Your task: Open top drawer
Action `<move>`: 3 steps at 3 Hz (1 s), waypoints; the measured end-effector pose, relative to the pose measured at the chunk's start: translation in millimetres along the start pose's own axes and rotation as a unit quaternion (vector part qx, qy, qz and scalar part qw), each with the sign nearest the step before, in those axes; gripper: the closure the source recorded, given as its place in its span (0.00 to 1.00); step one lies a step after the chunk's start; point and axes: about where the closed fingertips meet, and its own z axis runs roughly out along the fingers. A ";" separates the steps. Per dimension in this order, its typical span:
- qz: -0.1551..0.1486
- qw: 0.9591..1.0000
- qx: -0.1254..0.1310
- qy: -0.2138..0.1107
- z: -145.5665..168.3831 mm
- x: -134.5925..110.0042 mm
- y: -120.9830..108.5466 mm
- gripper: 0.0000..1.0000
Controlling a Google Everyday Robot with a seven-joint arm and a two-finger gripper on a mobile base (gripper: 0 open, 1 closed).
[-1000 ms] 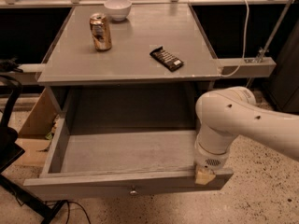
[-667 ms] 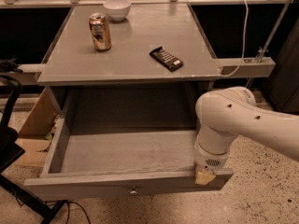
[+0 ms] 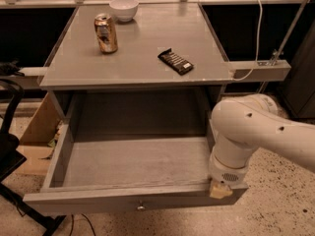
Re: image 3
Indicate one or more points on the grey drawer cabinet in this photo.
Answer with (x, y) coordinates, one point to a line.
(138, 49)

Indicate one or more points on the metal diagonal brace rod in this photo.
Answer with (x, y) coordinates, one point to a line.
(272, 63)

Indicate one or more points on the gold soda can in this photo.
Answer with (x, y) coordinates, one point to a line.
(105, 31)

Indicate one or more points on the dark chocolate bar wrapper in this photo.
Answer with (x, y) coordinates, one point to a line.
(178, 64)

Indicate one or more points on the grey top drawer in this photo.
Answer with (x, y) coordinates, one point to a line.
(131, 151)

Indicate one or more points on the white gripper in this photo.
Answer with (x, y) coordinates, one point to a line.
(226, 173)

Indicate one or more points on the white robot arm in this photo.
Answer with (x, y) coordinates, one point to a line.
(243, 124)

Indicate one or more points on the white ceramic bowl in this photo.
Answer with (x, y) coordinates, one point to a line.
(124, 10)

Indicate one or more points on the brown cardboard box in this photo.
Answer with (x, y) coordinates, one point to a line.
(34, 142)

